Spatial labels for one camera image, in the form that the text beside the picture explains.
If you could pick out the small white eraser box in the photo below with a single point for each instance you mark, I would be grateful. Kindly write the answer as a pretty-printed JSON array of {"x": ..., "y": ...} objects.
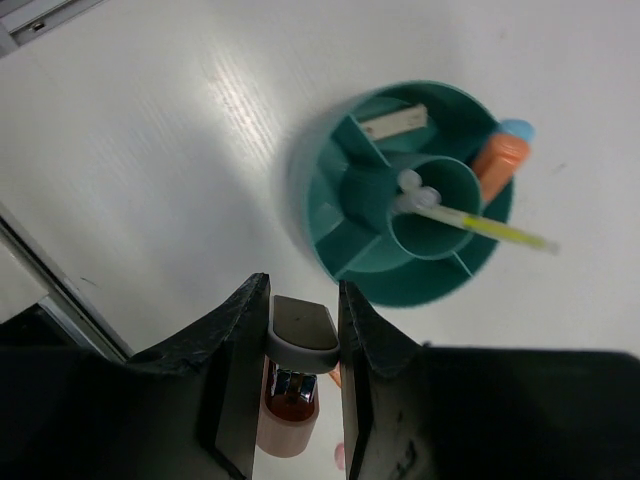
[{"x": 396, "y": 123}]

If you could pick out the yellow clear pen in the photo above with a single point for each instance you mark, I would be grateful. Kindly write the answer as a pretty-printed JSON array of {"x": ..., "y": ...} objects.
[{"x": 485, "y": 227}]

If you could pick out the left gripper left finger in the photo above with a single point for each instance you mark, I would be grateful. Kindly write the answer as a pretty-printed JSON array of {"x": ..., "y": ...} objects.
[{"x": 185, "y": 408}]

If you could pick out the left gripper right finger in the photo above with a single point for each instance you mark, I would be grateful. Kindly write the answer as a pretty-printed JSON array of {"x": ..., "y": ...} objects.
[{"x": 413, "y": 411}]

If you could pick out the orange tip highlighter body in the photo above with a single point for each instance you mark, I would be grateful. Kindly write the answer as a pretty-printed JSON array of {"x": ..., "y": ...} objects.
[{"x": 497, "y": 161}]

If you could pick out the blue highlighter body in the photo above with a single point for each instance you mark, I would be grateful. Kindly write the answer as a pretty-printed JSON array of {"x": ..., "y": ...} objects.
[{"x": 518, "y": 128}]

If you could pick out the teal round organizer container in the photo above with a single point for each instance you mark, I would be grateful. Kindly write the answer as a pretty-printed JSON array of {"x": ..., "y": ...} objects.
[{"x": 342, "y": 186}]

